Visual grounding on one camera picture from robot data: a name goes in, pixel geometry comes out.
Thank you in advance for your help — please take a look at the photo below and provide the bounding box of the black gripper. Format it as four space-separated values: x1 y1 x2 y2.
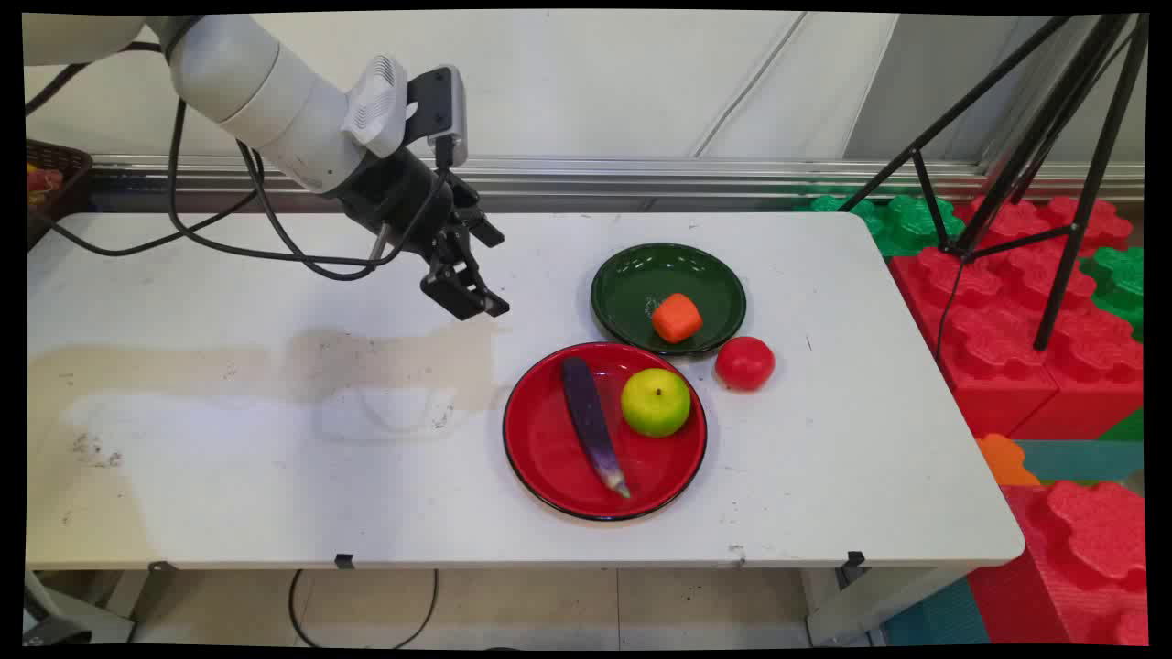
335 148 511 322

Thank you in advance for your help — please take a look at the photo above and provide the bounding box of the purple toy eggplant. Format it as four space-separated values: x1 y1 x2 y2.
560 356 632 500

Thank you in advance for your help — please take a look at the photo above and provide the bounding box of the dark green round plate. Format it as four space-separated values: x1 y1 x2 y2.
590 243 748 357

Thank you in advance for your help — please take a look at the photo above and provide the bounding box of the red round plate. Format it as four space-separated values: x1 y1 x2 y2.
502 341 709 523

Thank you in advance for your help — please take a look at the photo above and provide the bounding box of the green toy apple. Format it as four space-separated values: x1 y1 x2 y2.
621 368 692 438

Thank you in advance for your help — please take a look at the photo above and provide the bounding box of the red toy tomato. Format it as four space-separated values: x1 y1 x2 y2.
714 336 776 393

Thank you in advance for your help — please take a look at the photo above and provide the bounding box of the dark wicker basket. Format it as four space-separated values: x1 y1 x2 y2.
26 139 94 250

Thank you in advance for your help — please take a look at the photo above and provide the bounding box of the green foam block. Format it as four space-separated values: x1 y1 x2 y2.
1080 245 1146 341
795 191 967 259

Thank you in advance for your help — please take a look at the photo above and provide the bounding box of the red toy in basket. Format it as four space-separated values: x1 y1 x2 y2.
27 163 63 208

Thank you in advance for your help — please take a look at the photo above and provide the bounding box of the white table leg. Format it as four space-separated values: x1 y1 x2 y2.
804 566 973 647

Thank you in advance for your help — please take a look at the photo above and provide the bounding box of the orange foam block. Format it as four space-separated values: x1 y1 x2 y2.
974 433 1042 487

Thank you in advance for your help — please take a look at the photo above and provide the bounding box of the teal foam mat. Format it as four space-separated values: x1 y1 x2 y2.
1012 439 1145 484

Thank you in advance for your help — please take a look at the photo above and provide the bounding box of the thin black camera cable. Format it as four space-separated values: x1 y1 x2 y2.
236 135 456 275

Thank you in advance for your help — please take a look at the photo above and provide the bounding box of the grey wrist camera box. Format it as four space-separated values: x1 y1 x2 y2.
407 65 470 168

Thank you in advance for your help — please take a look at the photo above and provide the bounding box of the white vented camera mount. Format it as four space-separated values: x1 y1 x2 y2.
341 54 421 159

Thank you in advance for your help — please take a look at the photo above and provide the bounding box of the aluminium wall rail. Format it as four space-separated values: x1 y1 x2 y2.
92 154 1145 204

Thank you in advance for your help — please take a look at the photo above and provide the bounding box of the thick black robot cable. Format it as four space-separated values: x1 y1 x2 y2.
26 41 385 282

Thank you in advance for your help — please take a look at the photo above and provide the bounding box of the black floor cable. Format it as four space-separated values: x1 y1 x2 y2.
288 569 440 650

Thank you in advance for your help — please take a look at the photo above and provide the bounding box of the black camera tripod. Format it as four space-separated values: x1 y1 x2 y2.
838 14 1148 352

